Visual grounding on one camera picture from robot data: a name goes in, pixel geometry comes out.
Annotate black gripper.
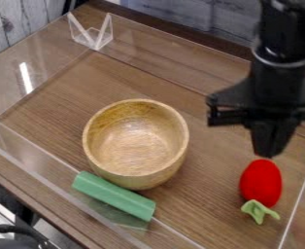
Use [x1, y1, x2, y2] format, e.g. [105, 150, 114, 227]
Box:
[206, 76, 305, 158]

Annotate red felt fruit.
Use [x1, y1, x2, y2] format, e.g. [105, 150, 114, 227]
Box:
[238, 160, 282, 225]

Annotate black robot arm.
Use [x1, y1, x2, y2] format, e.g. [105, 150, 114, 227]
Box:
[206, 0, 305, 158]

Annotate wooden bowl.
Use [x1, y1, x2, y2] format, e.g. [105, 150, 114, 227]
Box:
[81, 98, 189, 190]

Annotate green rectangular block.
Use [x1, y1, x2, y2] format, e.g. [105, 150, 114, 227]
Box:
[73, 171, 157, 222]

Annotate clear acrylic tray walls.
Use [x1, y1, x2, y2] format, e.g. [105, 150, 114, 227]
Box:
[0, 18, 305, 249]

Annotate black metal stand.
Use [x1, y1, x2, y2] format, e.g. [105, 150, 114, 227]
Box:
[0, 218, 52, 249]

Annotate clear acrylic corner bracket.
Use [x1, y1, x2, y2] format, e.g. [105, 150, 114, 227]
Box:
[68, 13, 114, 51]

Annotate black cable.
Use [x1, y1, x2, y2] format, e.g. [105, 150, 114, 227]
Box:
[0, 223, 48, 244]

